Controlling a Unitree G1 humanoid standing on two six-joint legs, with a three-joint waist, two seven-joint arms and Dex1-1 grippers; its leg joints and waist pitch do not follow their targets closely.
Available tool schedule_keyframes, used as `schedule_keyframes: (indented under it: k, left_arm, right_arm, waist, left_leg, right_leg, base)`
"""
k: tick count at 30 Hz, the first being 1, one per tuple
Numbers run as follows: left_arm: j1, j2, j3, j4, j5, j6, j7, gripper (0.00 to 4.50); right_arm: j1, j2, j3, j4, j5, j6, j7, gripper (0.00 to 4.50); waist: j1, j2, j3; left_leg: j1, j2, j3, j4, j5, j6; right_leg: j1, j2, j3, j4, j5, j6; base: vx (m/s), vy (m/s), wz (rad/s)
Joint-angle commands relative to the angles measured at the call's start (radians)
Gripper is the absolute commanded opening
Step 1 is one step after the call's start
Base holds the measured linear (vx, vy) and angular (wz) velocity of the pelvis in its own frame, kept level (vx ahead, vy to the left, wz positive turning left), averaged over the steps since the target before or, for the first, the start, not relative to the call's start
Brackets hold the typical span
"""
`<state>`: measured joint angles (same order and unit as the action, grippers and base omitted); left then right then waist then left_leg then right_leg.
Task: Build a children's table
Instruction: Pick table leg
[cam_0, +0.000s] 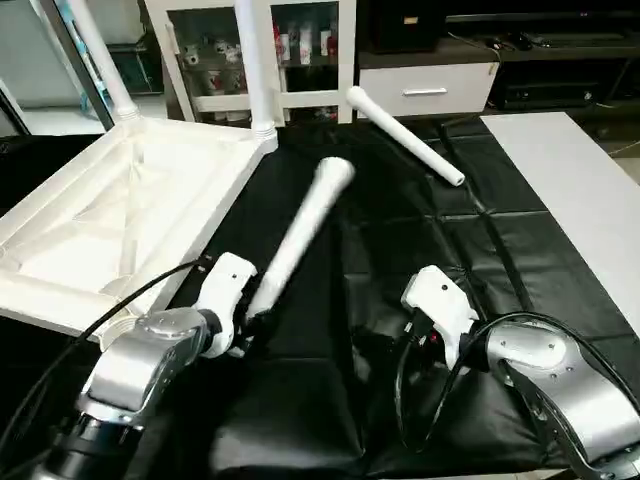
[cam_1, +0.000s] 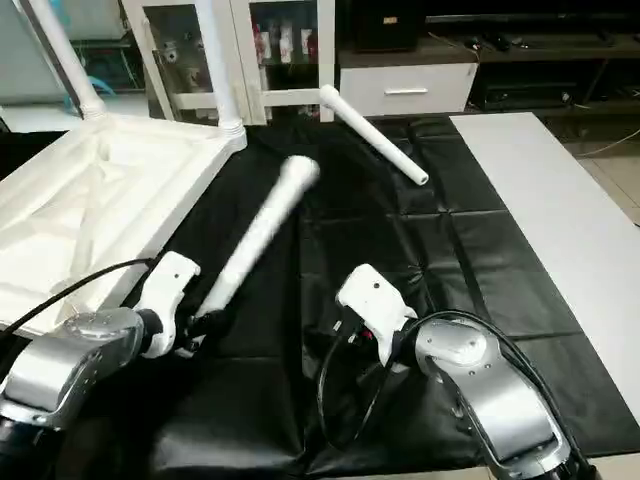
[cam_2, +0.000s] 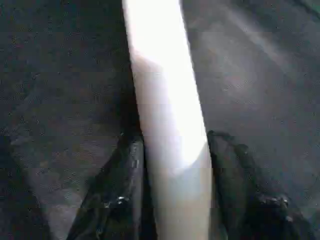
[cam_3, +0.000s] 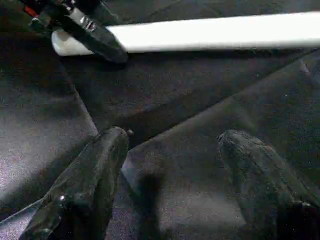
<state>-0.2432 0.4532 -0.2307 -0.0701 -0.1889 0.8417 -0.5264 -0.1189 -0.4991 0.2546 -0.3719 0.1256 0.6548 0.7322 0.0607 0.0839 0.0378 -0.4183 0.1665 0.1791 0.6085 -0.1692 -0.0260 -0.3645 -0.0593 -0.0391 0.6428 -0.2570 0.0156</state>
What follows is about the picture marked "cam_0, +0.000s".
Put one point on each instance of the white plastic table leg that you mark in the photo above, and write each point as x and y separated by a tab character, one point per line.
100	60
255	70
305	225
405	135

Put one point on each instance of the white plastic table top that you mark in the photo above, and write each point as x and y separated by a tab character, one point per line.
100	220

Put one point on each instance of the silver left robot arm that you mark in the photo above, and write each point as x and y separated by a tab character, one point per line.
140	370

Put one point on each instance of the black work mat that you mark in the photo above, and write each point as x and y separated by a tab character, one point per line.
480	250

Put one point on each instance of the white drawer unit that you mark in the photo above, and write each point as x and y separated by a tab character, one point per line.
425	90

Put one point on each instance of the white glass door cabinet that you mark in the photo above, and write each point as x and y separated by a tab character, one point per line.
300	60

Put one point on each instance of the black equipment case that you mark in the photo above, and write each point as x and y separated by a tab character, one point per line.
405	25

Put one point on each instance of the grey metal pole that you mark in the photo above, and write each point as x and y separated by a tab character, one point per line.
75	60

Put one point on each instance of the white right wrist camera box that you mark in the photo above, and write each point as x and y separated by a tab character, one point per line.
440	300

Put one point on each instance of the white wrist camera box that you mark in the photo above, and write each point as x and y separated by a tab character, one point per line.
225	285
440	300

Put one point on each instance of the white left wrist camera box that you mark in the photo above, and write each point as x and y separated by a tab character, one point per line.
225	285

